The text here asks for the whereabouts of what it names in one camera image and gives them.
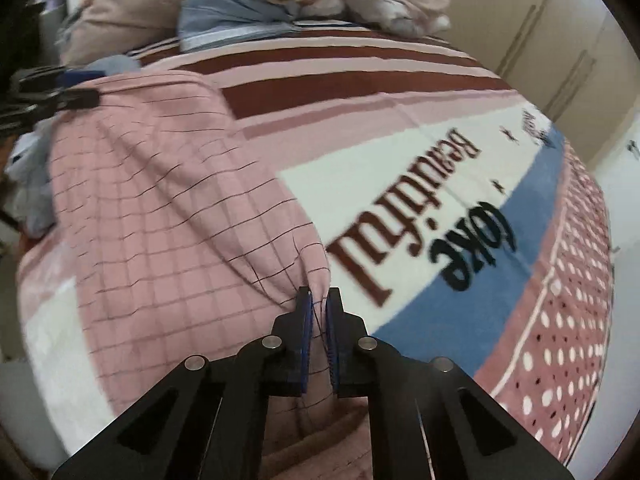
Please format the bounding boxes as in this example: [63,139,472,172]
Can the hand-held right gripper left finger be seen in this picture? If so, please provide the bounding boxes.
[52,287,312,480]

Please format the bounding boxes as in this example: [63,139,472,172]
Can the pink checked pants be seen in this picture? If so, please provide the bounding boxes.
[45,71,373,480]

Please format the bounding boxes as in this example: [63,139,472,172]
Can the beige wardrobe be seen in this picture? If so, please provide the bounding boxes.
[415,0,640,171]

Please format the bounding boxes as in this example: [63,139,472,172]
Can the striped printed blanket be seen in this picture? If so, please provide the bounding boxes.
[15,17,613,466]

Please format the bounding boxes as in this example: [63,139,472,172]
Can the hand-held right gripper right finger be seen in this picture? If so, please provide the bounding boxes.
[327,287,573,480]

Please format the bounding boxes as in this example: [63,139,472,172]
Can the beige duvet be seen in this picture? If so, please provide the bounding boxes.
[60,0,451,66]

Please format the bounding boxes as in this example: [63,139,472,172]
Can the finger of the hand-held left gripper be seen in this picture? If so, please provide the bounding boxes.
[47,89,99,112]
[55,68,97,87]

